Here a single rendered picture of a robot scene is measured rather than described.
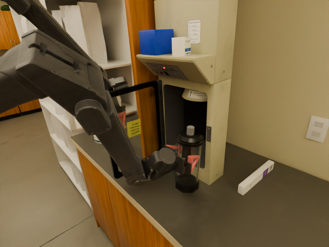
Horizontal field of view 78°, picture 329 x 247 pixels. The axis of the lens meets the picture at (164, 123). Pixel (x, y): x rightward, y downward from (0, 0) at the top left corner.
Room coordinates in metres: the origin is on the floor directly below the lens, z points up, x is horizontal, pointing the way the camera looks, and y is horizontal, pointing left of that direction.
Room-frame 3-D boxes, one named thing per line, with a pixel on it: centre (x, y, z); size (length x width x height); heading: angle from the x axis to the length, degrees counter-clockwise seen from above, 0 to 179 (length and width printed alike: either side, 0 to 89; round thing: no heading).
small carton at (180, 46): (0.77, -0.08, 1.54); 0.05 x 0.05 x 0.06; 57
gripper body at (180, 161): (0.60, -0.01, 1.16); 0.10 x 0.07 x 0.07; 42
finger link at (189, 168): (0.62, -0.08, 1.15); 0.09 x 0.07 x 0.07; 132
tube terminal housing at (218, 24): (0.93, -0.18, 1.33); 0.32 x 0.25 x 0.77; 40
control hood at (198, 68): (0.81, -0.04, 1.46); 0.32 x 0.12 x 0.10; 40
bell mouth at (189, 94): (0.89, -0.18, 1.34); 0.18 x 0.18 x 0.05
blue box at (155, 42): (0.87, 0.01, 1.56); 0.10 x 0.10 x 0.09; 40
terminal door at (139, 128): (0.84, 0.13, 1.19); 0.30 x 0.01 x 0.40; 135
